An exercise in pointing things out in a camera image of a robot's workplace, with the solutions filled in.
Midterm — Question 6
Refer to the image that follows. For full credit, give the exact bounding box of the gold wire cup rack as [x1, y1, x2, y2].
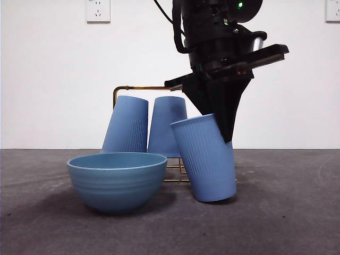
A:
[113, 84, 239, 183]

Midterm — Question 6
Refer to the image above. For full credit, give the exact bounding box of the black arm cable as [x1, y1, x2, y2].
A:
[152, 0, 190, 55]

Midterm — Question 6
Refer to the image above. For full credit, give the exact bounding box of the white wall socket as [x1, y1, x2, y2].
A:
[325, 0, 340, 23]
[86, 0, 111, 23]

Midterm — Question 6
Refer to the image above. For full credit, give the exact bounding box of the blue ribbed bowl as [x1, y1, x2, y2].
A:
[66, 152, 168, 216]

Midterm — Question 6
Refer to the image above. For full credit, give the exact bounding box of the blue ribbed cup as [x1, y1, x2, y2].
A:
[169, 113, 237, 204]
[100, 95, 149, 154]
[147, 96, 188, 158]

